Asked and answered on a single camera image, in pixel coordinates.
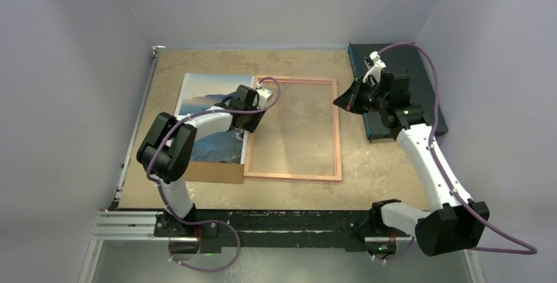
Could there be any seascape photo print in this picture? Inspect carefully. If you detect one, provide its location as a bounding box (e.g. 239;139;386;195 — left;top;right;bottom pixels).
174;73;254;165

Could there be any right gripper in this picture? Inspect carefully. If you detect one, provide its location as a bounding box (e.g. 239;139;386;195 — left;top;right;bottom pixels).
334;76;390;116

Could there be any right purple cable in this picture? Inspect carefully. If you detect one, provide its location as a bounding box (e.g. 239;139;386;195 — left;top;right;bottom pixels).
370;41;539;265

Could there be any dark blue box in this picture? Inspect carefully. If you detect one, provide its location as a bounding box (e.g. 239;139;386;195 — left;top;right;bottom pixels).
347;42;449;144

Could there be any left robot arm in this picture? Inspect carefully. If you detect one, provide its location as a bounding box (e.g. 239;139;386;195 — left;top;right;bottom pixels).
136;85;274;236

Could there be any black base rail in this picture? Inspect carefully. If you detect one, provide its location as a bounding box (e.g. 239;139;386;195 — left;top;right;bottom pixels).
154;209;410;253

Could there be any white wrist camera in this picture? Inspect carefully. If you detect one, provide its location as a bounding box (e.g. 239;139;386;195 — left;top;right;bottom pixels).
254;84;273;110
363;51;386;84

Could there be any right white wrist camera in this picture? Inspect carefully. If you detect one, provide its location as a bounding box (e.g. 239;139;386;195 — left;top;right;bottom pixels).
363;51;386;84

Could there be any pink picture frame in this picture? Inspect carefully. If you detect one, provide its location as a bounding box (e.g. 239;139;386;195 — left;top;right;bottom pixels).
244;76;342;183

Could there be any brown cardboard backing board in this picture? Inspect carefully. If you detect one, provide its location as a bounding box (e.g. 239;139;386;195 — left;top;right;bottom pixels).
183;162;244;184

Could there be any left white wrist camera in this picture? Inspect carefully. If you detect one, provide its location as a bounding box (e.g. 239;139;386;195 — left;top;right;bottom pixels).
254;84;273;110

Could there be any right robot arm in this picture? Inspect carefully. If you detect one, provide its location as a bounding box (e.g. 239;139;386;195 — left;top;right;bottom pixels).
333;72;490;256

